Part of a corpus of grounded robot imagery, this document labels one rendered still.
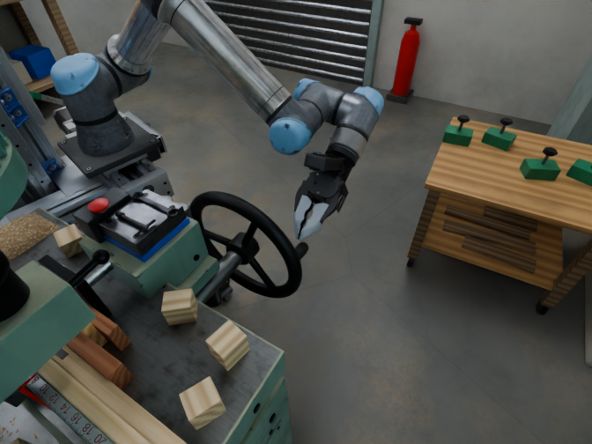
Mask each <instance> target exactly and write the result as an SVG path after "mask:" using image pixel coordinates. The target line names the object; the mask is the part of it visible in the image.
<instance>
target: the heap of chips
mask: <svg viewBox="0 0 592 444"><path fill-rule="evenodd" d="M58 228H60V226H57V225H56V224H54V223H52V222H51V221H49V220H47V219H46V218H44V217H42V216H41V215H40V214H38V213H36V212H34V213H32V214H26V215H23V216H21V217H19V218H16V219H14V220H12V221H11V222H9V223H7V224H6V225H4V226H2V227H0V250H1V251H2V252H3V253H4V254H5V256H6V257H7V258H8V260H9V261H11V260H12V259H14V258H15V257H17V256H18V255H20V254H22V253H23V252H25V251H26V250H28V249H29V248H30V247H32V246H33V245H34V244H36V243H37V242H39V241H41V240H42V239H44V238H45V237H47V236H48V235H50V234H51V233H52V232H54V231H55V230H57V229H58Z"/></svg>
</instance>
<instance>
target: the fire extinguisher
mask: <svg viewBox="0 0 592 444"><path fill-rule="evenodd" d="M422 23H423V19H422V18H411V17H407V18H406V19H405V20H404V24H409V25H411V29H410V30H409V31H407V32H405V34H404V36H403V38H402V40H401V45H400V50H399V55H398V60H397V65H396V74H395V79H394V84H393V88H392V89H391V90H390V91H389V92H388V93H387V96H386V100H390V101H394V102H398V103H402V104H405V105H406V104H407V103H408V102H409V100H410V99H411V97H412V96H413V93H414V90H411V89H410V88H411V81H412V76H413V72H414V68H415V64H416V60H417V55H418V48H419V44H420V38H419V32H418V31H417V30H416V27H417V26H420V25H421V24H422Z"/></svg>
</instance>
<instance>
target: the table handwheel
mask: <svg viewBox="0 0 592 444"><path fill-rule="evenodd" d="M209 205H217V206H221V207H224V208H227V209H229V210H231V211H234V212H236V213H238V214H240V215H241V216H242V217H244V218H246V219H247V220H249V221H250V222H251V223H250V225H249V227H248V230H247V232H246V233H243V232H240V233H238V234H237V235H236V236H235V237H234V238H233V239H232V240H230V239H228V238H226V237H223V236H220V235H218V234H215V233H213V232H210V231H208V230H206V229H204V225H203V221H202V211H203V209H204V207H206V206H209ZM189 208H190V211H191V215H192V218H193V219H194V220H196V221H197V222H198V223H199V225H200V228H201V231H202V234H203V238H204V242H205V245H206V247H207V250H208V253H209V255H210V256H212V257H214V258H216V259H218V264H219V267H220V269H219V270H218V272H217V273H216V274H215V275H214V276H213V277H212V278H211V279H210V280H209V281H208V282H207V283H206V285H205V286H204V287H203V288H202V289H201V290H200V291H199V292H198V293H197V294H196V295H195V297H196V299H197V300H199V301H200V302H202V303H204V304H205V303H206V302H207V301H208V300H209V298H210V297H211V296H212V295H213V294H214V293H215V292H216V291H217V289H218V288H219V287H220V286H221V285H222V284H223V283H224V282H225V281H226V280H227V279H228V278H231V279H232V280H233V281H234V282H236V283H237V284H239V285H241V286H243V287H244V288H246V289H248V290H250V291H251V292H254V293H257V294H259V295H262V296H265V297H269V298H276V299H280V298H285V297H288V296H291V295H292V294H294V293H295V292H296V291H297V290H298V289H299V287H300V284H301V280H302V268H301V264H300V259H299V257H298V254H297V252H296V250H295V248H294V246H293V245H292V243H291V242H290V240H289V239H288V238H287V236H286V235H285V233H284V232H283V231H282V230H281V229H280V228H279V226H278V225H277V224H276V223H275V222H274V221H273V220H272V219H271V218H269V217H268V216H267V215H266V214H265V213H263V212H262V211H261V210H259V209H258V208H256V207H255V206H254V205H253V204H251V203H249V202H247V201H246V200H244V199H242V198H240V197H237V196H235V195H232V194H229V193H226V192H220V191H207V192H203V193H201V194H199V195H198V196H196V197H195V198H194V199H193V201H192V202H191V204H190V206H189ZM257 228H259V229H260V230H261V231H262V232H263V233H264V234H265V235H266V236H267V237H268V238H269V239H270V240H271V241H272V243H273V244H274V245H275V246H276V248H277V250H278V251H279V253H280V254H281V256H282V257H283V259H284V261H285V264H286V267H287V270H288V280H287V282H286V283H285V284H283V285H275V284H274V283H273V282H272V281H271V279H270V278H269V276H268V275H267V274H266V273H265V271H264V270H263V268H262V267H261V265H260V264H259V262H258V261H257V260H256V259H255V255H256V254H257V253H258V252H259V250H260V248H259V244H258V242H257V240H256V239H255V238H254V237H253V236H254V234H255V231H256V229H257ZM210 239H211V240H214V241H216V242H218V243H221V244H223V245H225V246H226V254H225V255H224V256H222V255H221V254H220V253H219V251H218V250H217V249H216V247H215V246H214V245H213V243H212V242H211V240H210ZM247 264H250V265H251V267H252V268H253V269H254V270H255V272H256V273H257V274H258V275H259V277H260V278H261V279H262V281H263V282H264V283H261V282H259V281H256V280H254V279H253V278H251V277H249V276H247V275H246V274H244V273H242V272H241V271H240V270H238V269H237V267H238V266H239V265H247Z"/></svg>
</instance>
